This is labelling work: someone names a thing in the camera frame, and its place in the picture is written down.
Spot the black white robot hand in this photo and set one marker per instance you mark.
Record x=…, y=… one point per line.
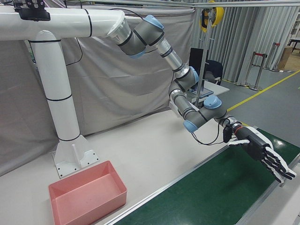
x=257, y=145

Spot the grey UR5e robot arm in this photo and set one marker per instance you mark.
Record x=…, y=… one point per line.
x=150, y=35

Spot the pink plastic basket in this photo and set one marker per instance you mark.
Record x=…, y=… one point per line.
x=89, y=201

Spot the silver barrier stanchion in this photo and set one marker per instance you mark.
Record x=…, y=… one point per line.
x=249, y=87
x=258, y=88

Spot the green conveyor belt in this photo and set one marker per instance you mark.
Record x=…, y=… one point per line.
x=145, y=203
x=199, y=194

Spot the black office chair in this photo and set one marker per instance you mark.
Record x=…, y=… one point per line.
x=214, y=69

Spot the brown cardboard box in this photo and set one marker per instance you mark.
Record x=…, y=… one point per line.
x=286, y=58

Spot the black computer monitor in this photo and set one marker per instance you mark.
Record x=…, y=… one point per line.
x=195, y=61

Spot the grey fabric curtain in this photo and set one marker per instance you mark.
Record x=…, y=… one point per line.
x=117, y=89

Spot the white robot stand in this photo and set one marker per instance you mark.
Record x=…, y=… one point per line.
x=58, y=93

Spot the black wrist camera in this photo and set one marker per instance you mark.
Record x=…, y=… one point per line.
x=227, y=134

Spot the black camera on mount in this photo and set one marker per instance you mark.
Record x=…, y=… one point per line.
x=32, y=14

